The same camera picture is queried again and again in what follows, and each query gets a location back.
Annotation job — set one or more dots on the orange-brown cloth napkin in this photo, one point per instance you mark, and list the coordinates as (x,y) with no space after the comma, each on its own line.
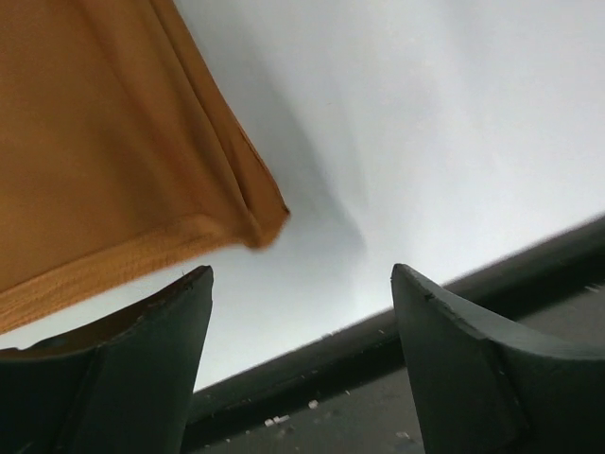
(119,154)

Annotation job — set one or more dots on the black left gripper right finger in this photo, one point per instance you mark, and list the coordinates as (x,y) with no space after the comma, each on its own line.
(482,383)

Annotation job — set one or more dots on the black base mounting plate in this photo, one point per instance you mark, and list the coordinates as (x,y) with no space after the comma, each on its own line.
(349,392)

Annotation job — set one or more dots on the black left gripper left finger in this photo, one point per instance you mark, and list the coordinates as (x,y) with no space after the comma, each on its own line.
(121,384)

